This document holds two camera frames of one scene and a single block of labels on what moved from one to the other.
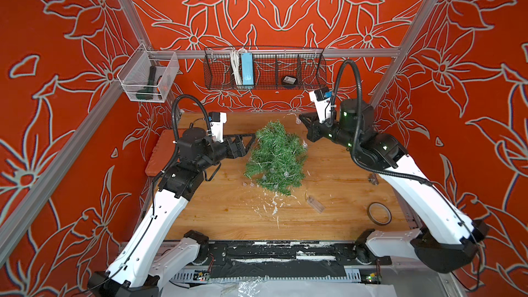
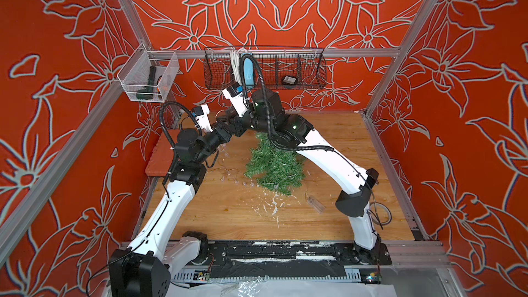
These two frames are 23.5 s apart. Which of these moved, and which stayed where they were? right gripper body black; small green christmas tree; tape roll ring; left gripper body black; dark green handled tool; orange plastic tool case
Moved: left gripper body black; right gripper body black
Stayed: small green christmas tree; dark green handled tool; tape roll ring; orange plastic tool case
